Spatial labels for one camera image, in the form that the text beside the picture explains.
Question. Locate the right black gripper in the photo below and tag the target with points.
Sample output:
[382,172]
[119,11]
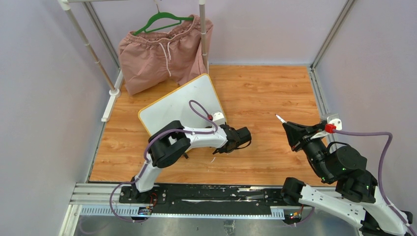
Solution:
[297,133]

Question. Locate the white blue whiteboard marker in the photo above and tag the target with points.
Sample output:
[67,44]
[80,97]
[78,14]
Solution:
[280,118]

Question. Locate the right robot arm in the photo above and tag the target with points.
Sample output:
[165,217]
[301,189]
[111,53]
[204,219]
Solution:
[363,203]

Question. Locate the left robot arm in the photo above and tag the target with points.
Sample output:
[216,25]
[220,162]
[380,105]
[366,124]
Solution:
[171,142]

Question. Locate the yellow framed whiteboard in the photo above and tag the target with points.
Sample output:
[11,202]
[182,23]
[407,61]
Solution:
[190,104]

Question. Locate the green clothes hanger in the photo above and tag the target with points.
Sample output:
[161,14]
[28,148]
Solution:
[173,20]

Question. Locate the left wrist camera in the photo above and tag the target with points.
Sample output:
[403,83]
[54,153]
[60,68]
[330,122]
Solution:
[218,118]

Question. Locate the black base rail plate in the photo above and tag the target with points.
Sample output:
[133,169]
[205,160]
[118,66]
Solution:
[204,199]

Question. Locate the pink drawstring shorts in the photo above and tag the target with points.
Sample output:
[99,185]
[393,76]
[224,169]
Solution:
[148,59]

